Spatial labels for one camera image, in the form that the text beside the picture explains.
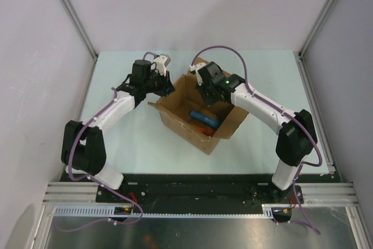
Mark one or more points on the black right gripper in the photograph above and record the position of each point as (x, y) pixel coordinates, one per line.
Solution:
(208, 101)

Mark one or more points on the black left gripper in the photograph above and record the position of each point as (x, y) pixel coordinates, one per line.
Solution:
(168, 88)

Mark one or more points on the brown cardboard express box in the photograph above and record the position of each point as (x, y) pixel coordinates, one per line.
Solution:
(185, 113)

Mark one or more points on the blue cylindrical tube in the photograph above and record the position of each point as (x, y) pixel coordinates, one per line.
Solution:
(212, 122)

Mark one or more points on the orange cylindrical tube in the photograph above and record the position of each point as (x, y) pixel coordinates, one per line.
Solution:
(206, 131)

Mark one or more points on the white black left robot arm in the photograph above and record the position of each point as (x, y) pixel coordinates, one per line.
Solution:
(83, 146)

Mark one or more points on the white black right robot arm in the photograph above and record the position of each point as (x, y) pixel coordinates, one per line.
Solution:
(296, 135)

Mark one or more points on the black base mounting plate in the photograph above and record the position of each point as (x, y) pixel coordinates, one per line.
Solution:
(148, 189)

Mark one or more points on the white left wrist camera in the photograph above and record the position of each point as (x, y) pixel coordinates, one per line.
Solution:
(161, 62)

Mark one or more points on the left aluminium frame post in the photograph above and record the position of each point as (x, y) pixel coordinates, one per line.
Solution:
(78, 25)

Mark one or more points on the aluminium frame post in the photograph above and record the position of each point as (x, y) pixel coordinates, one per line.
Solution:
(78, 25)
(316, 27)

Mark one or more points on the grey slotted cable duct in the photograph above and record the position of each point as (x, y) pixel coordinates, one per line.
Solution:
(120, 212)

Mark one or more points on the aluminium frame rail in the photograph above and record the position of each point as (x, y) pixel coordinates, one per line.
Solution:
(332, 192)

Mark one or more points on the right aluminium frame post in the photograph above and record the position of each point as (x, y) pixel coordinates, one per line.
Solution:
(316, 27)

